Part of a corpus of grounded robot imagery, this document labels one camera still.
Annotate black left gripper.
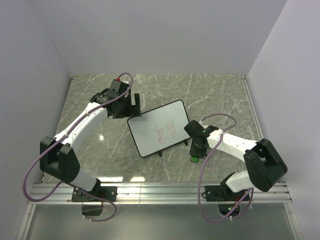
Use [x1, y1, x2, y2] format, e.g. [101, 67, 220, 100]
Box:
[112, 93, 142, 119]

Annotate green bone-shaped eraser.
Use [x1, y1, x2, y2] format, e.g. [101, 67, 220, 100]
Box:
[190, 156, 199, 163]

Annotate white board with black frame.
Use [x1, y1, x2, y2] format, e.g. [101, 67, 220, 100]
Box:
[127, 99, 190, 158]

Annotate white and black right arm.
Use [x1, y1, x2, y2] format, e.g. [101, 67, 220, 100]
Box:
[184, 121, 288, 200]

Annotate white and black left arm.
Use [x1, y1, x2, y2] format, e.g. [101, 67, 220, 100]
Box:
[39, 93, 142, 201]

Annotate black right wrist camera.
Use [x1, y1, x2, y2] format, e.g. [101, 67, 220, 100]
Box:
[183, 120, 204, 138]

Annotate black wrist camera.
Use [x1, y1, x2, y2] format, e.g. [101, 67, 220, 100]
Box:
[183, 120, 204, 138]
[108, 79, 130, 98]

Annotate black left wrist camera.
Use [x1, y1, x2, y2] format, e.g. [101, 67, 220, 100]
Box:
[108, 79, 130, 98]

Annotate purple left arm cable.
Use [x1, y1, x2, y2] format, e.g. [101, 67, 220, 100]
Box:
[23, 72, 133, 222]

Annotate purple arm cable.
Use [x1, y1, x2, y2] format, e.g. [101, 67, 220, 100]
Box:
[197, 113, 254, 223]
[23, 72, 133, 222]

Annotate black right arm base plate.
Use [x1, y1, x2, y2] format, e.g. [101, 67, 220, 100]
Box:
[201, 185, 247, 202]

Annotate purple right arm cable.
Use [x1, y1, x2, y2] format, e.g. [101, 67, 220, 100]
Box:
[197, 113, 254, 223]

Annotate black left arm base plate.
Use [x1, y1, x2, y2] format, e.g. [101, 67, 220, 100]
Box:
[71, 186, 118, 203]

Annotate aluminium rail at table front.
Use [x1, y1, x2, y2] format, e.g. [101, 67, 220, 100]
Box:
[30, 182, 292, 205]

